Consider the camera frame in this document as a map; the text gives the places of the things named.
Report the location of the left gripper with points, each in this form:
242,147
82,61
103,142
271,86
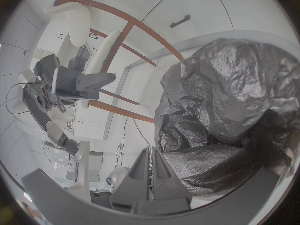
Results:
66,82

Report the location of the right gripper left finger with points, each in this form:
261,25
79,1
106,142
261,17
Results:
137,184

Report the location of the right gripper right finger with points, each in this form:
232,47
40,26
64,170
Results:
164,186

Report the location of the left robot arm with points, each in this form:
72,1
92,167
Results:
32,104

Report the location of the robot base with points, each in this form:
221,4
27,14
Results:
83,167

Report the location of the black plastic bag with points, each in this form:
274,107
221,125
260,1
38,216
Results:
225,90

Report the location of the white cushioned wooden chair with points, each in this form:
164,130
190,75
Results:
79,24

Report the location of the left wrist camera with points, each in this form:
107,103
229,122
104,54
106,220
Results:
78,63

